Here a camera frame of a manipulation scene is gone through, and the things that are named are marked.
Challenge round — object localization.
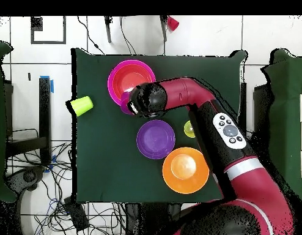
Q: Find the red plastic cup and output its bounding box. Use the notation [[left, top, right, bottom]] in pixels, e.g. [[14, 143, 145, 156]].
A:
[[167, 16, 180, 32]]

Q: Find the red plastic bowl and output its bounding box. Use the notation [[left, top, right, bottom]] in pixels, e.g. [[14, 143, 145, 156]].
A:
[[112, 65, 153, 100]]

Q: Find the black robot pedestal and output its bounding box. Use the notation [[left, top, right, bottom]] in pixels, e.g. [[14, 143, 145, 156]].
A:
[[125, 203, 183, 235]]

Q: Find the purple plastic bowl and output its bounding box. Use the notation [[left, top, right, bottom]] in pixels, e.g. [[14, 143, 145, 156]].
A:
[[136, 119, 176, 160]]

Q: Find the lime green plastic cup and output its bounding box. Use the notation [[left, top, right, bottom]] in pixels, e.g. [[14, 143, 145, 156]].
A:
[[70, 95, 94, 117]]

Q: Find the black cable with plug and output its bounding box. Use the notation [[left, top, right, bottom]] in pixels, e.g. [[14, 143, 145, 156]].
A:
[[76, 15, 106, 55]]

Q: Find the black metal stand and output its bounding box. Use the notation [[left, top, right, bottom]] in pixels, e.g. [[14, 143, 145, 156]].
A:
[[239, 82, 248, 133], [5, 77, 52, 165]]

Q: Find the large orange plastic bowl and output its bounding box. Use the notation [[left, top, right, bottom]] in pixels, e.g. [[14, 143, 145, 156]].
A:
[[162, 146, 210, 195]]

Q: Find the black power strip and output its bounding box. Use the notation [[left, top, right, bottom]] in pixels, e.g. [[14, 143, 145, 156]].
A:
[[63, 196, 90, 232]]

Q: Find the yellow plastic cup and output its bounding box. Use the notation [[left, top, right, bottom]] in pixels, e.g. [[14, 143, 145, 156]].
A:
[[183, 120, 196, 138]]

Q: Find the black tripod leg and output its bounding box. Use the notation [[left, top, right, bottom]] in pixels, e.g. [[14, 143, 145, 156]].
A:
[[160, 15, 168, 42], [104, 15, 113, 43]]

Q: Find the black square floor frame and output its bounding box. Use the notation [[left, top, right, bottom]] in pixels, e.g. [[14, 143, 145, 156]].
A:
[[30, 15, 67, 45]]

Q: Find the tangle of cables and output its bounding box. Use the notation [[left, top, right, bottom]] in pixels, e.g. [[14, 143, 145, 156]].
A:
[[6, 128, 127, 235]]

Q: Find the thin black cable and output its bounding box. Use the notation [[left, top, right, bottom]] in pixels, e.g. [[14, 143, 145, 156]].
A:
[[119, 15, 138, 56]]

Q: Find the large pink plastic bowl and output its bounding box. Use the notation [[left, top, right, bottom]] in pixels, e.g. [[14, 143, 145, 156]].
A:
[[107, 59, 157, 106]]

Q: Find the purple plastic cup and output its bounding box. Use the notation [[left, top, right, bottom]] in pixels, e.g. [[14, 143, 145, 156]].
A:
[[119, 91, 136, 116]]

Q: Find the dark green table cloth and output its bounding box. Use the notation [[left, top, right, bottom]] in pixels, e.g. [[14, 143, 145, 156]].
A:
[[71, 47, 247, 204]]

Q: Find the blue tape strip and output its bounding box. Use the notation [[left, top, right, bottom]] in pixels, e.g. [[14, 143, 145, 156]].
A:
[[40, 75, 54, 94]]

